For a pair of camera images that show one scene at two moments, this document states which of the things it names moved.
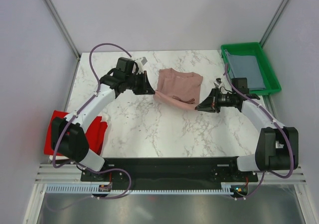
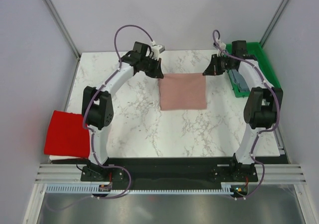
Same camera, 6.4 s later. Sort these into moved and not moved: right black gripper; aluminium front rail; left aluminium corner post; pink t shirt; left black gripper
Moved: left black gripper; right black gripper; pink t shirt
Not moved: aluminium front rail; left aluminium corner post
